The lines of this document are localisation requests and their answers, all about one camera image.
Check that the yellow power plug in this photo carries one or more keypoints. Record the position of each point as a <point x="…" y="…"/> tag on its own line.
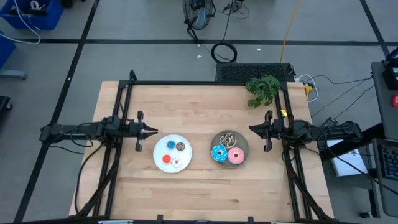
<point x="308" y="89"/>

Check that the large pink iced donut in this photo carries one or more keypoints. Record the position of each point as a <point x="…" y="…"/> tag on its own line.
<point x="232" y="158"/>

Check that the grey side desk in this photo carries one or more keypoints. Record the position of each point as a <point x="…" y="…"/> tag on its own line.
<point x="381" y="102"/>

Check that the black floor fan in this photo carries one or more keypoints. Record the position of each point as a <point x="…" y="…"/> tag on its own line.
<point x="199" y="18"/>

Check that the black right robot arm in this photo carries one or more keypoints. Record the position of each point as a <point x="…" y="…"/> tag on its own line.
<point x="339" y="130"/>

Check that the large chocolate drizzle donut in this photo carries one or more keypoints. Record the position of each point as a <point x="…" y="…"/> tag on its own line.
<point x="224" y="137"/>

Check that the black caster wheel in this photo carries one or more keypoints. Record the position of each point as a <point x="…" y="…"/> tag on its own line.
<point x="365" y="214"/>

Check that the small white iced donut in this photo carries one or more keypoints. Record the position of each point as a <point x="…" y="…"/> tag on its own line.
<point x="174" y="165"/>

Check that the white paper sheet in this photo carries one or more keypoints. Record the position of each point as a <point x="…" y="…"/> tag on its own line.
<point x="345" y="165"/>

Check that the small blue iced donut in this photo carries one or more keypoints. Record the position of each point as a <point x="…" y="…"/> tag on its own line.
<point x="168" y="143"/>

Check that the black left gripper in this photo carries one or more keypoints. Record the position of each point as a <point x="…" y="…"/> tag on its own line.
<point x="136" y="130"/>

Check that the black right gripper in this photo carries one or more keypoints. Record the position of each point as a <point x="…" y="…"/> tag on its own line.
<point x="278" y="130"/>

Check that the black perforated computer case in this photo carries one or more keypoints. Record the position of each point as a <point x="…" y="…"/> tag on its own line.
<point x="248" y="72"/>

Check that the black desk device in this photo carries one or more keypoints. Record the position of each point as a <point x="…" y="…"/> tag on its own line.
<point x="390" y="74"/>

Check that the large blue plastic bin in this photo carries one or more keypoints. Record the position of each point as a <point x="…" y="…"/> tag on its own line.
<point x="46" y="20"/>

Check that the grey round plate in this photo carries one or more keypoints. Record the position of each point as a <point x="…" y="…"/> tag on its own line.
<point x="243" y="143"/>

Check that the white round plate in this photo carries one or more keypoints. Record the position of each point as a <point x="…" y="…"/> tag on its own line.
<point x="186" y="155"/>

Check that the red emergency stop button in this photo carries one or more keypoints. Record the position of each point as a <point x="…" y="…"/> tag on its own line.
<point x="395" y="101"/>

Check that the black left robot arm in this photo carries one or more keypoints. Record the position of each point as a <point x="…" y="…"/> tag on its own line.
<point x="62" y="130"/>

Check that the black aluminium table frame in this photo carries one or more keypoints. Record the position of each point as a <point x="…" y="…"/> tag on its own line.
<point x="202" y="82"/>

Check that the small red iced donut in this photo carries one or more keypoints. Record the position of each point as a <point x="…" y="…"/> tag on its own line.
<point x="164" y="157"/>

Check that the green potted plant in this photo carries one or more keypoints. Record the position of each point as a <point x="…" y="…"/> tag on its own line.
<point x="262" y="88"/>

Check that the small chocolate iced donut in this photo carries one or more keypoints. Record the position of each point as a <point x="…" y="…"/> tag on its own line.
<point x="178" y="144"/>

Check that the grey metal foot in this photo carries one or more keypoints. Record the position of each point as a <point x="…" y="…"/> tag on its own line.
<point x="12" y="74"/>

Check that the small yellow tag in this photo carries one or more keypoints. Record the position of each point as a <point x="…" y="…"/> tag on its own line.
<point x="284" y="113"/>

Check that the large blue iced donut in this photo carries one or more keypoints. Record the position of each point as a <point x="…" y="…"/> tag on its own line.
<point x="215" y="154"/>

